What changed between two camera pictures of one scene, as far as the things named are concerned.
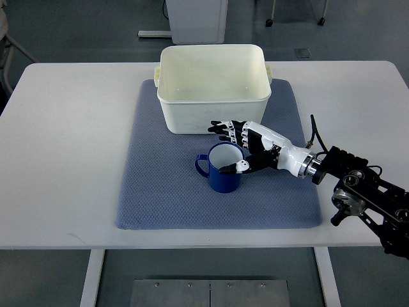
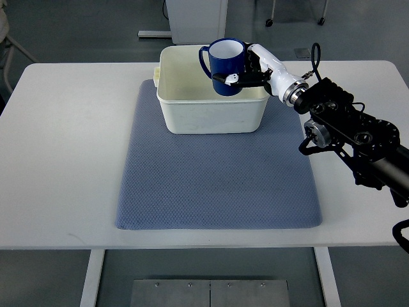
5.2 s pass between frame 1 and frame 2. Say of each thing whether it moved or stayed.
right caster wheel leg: stayed
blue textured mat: stayed
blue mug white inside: moved
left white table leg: stayed
